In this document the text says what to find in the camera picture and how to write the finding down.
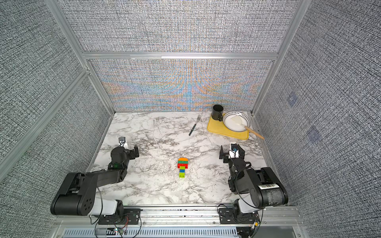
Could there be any red lego brick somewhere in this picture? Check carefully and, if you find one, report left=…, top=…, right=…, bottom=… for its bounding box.
left=177, top=164, right=188, bottom=169

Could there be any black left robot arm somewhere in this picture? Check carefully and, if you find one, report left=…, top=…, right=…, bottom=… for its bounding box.
left=50, top=146, right=140, bottom=217

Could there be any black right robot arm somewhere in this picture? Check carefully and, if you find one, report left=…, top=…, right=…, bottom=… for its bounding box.
left=219, top=143, right=288, bottom=215

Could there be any white patterned bowl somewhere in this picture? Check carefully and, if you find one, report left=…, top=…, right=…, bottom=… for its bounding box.
left=223, top=112, right=251, bottom=132

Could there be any black mug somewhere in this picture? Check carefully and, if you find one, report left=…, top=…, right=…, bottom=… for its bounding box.
left=211, top=105, right=224, bottom=122

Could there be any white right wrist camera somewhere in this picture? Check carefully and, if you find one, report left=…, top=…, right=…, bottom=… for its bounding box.
left=229, top=143, right=240, bottom=159

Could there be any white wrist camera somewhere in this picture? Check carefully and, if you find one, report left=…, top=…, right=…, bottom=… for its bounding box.
left=229, top=143, right=240, bottom=159
left=118, top=137, right=128, bottom=148

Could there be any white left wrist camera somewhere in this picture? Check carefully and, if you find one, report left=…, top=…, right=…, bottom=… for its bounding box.
left=118, top=137, right=128, bottom=148

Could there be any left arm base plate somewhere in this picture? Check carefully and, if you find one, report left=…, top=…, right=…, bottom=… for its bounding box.
left=98, top=208, right=141, bottom=225

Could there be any aluminium front rail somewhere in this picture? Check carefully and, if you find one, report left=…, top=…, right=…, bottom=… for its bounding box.
left=53, top=205, right=304, bottom=228

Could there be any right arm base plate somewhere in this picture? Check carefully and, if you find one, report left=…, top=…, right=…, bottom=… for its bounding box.
left=217, top=206, right=261, bottom=225

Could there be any aluminium frame corner post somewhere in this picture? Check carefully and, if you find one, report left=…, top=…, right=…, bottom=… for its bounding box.
left=45, top=1, right=116, bottom=115

